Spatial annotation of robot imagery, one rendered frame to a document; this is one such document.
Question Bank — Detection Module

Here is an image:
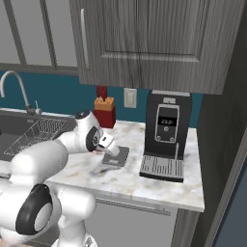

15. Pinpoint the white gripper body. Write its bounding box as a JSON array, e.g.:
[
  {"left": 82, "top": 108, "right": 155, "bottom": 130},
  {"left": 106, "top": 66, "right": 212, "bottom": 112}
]
[{"left": 102, "top": 138, "right": 122, "bottom": 159}]

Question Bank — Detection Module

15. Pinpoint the grey digital scale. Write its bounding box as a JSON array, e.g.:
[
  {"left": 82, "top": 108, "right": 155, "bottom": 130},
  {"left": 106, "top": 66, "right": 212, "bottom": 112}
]
[{"left": 101, "top": 146, "right": 130, "bottom": 168}]

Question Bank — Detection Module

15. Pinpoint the red knife block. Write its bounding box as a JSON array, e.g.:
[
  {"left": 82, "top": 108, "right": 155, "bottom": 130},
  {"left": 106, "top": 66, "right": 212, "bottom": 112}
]
[{"left": 93, "top": 96, "right": 117, "bottom": 130}]

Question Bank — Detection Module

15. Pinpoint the black coffee machine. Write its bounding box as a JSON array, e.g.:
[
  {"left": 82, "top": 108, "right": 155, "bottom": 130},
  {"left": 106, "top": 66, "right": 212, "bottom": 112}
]
[{"left": 138, "top": 90, "right": 194, "bottom": 183}]

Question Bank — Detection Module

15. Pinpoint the grey drawer front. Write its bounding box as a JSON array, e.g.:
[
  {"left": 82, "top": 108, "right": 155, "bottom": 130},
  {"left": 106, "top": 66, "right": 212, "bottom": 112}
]
[{"left": 84, "top": 197, "right": 178, "bottom": 247}]

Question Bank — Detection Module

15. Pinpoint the grey sink basin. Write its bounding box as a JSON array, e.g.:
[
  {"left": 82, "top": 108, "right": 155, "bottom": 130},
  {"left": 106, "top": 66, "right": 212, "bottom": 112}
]
[{"left": 0, "top": 108, "right": 79, "bottom": 163}]

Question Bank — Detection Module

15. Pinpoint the silver curved tap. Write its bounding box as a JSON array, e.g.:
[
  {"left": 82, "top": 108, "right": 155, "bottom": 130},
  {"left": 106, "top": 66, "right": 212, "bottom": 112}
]
[{"left": 0, "top": 69, "right": 43, "bottom": 117}]

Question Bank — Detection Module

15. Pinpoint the grey wood cupboard door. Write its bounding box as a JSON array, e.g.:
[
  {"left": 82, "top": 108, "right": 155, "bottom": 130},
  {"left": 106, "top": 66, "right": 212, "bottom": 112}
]
[{"left": 69, "top": 0, "right": 247, "bottom": 96}]

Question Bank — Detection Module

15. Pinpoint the grey framed window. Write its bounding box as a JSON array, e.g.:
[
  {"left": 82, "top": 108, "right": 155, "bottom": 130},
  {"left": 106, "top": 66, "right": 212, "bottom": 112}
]
[{"left": 0, "top": 0, "right": 80, "bottom": 77}]

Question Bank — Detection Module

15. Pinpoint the white wall outlet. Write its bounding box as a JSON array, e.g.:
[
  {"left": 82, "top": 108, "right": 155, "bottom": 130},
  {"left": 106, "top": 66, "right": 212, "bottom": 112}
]
[{"left": 123, "top": 87, "right": 138, "bottom": 109}]

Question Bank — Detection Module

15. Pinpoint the silver drawer handle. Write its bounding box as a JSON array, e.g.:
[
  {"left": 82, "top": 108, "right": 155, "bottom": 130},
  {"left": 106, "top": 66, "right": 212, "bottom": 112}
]
[{"left": 96, "top": 197, "right": 172, "bottom": 217}]

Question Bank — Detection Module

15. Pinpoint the wire dish rack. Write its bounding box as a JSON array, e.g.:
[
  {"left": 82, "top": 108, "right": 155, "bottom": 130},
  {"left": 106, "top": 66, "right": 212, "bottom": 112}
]
[{"left": 3, "top": 117, "right": 68, "bottom": 157}]

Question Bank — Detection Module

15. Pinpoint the silver cupboard door handle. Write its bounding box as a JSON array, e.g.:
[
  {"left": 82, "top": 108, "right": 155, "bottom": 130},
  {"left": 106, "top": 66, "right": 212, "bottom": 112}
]
[{"left": 79, "top": 8, "right": 91, "bottom": 69}]

